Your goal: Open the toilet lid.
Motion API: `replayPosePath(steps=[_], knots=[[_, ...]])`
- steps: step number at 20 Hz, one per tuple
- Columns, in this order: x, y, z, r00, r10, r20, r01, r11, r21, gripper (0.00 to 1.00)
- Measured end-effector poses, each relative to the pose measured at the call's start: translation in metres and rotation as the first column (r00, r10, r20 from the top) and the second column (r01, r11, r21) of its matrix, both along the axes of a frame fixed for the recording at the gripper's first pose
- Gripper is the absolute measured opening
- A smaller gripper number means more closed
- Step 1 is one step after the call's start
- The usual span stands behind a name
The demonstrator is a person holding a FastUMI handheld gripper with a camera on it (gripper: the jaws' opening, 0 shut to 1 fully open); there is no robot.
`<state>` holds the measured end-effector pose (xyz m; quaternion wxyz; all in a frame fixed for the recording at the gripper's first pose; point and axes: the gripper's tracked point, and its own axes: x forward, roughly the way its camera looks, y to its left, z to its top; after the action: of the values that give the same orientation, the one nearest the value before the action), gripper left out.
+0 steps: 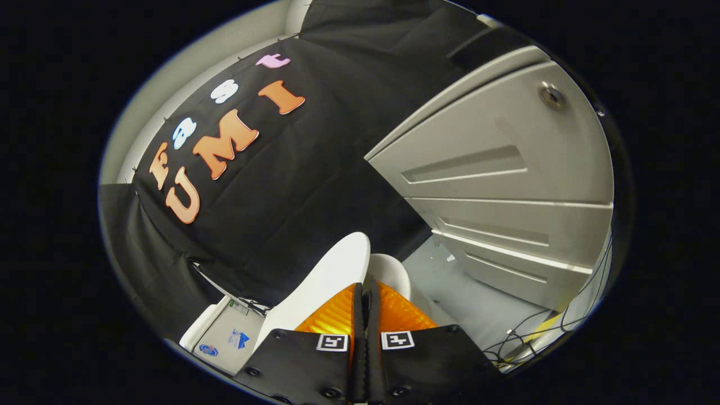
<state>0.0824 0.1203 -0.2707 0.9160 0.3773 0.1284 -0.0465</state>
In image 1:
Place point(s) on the round metal cabinet lock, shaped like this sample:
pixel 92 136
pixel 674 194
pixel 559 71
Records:
pixel 552 95

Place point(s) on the white drawer cabinet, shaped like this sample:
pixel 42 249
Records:
pixel 506 169

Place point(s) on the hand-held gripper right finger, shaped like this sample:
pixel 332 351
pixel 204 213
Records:
pixel 427 365

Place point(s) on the black backdrop cloth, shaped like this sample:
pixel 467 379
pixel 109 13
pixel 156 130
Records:
pixel 292 185

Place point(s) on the white toilet lid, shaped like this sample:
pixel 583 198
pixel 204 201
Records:
pixel 326 275

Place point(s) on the white toilet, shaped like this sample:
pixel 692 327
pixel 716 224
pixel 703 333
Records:
pixel 225 337

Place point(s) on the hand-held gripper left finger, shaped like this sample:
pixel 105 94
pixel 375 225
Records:
pixel 315 371

